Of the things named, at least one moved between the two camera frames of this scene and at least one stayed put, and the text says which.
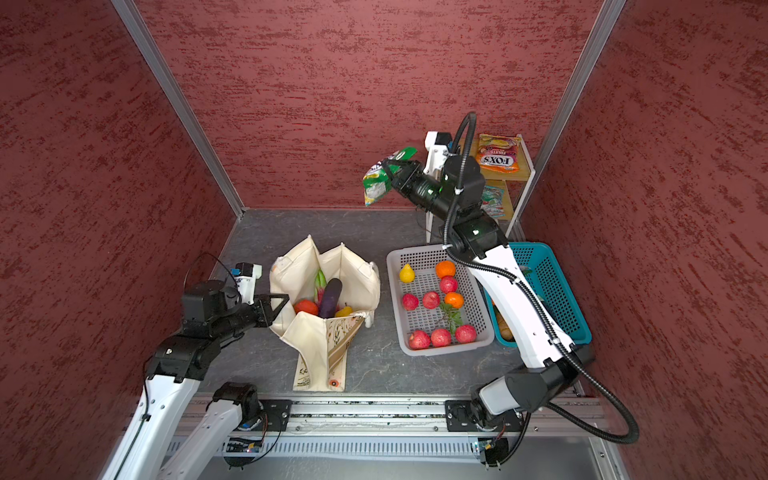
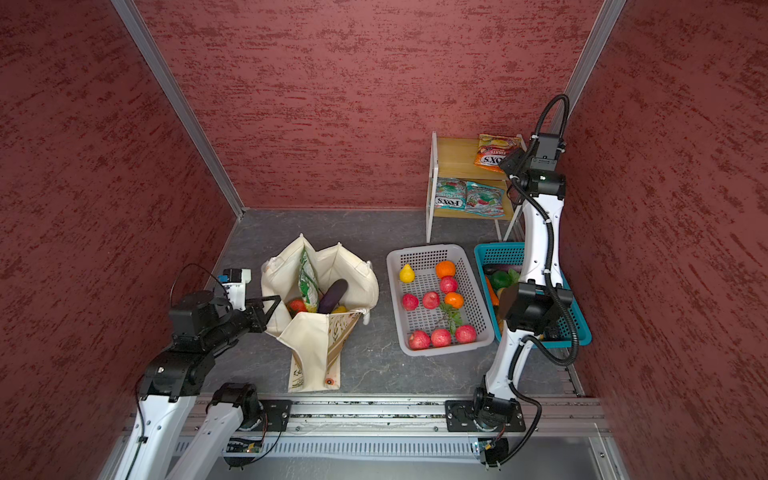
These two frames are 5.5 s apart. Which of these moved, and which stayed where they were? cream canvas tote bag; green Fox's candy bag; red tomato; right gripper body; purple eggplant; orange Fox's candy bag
Moved: green Fox's candy bag; right gripper body
Stayed: purple eggplant; red tomato; cream canvas tote bag; orange Fox's candy bag
